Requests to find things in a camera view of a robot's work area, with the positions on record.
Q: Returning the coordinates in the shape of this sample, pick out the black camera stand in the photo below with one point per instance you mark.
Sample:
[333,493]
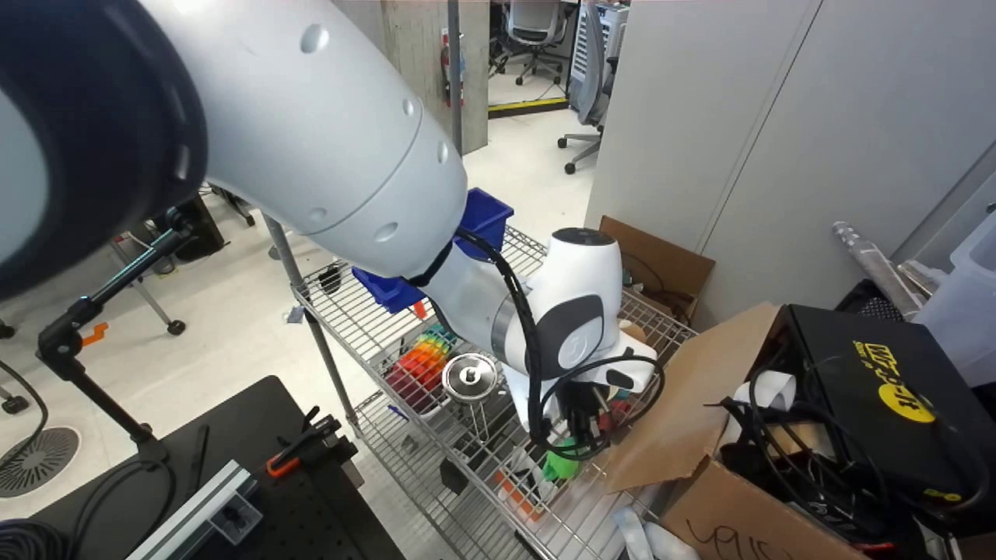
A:
[81,325]

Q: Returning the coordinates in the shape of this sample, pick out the large cardboard box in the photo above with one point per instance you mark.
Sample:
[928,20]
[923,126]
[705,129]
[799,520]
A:
[676,442]

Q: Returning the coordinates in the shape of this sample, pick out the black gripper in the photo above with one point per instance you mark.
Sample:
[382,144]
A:
[573,408]

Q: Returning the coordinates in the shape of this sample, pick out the blue plastic bin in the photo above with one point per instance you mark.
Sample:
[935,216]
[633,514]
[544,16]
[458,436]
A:
[481,235]

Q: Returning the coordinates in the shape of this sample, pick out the office chair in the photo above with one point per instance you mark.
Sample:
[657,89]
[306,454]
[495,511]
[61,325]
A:
[593,65]

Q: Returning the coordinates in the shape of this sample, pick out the black orange clamp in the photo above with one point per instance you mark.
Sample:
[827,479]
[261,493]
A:
[315,440]

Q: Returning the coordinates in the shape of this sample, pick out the black bag yellow logo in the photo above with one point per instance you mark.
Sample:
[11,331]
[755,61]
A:
[898,406]

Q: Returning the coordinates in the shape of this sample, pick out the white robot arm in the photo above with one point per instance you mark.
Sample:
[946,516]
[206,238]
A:
[119,108]

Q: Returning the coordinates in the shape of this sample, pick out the green frog toy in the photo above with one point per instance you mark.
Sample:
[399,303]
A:
[558,467]

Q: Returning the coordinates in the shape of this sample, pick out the wire shelf rack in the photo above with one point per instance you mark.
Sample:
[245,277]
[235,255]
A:
[467,464]

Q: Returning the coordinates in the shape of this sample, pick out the silver metal cup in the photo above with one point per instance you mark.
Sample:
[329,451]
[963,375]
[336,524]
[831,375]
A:
[473,378]

